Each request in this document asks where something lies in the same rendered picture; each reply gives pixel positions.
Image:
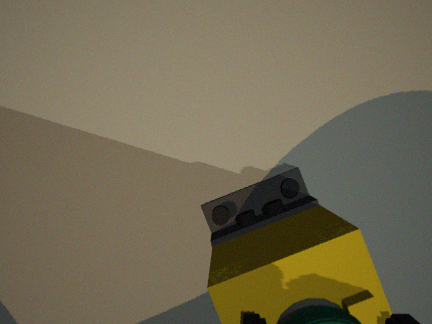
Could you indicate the yellow tube rack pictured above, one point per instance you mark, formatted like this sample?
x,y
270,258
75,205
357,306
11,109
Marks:
x,y
312,254

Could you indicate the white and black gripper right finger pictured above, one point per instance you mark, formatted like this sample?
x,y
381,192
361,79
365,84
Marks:
x,y
401,319

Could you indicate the green screw cap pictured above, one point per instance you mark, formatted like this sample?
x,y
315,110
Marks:
x,y
322,315

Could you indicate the beige flat mat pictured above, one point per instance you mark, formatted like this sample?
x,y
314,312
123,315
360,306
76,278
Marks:
x,y
120,118

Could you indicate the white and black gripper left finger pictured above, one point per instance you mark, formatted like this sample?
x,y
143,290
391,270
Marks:
x,y
253,319

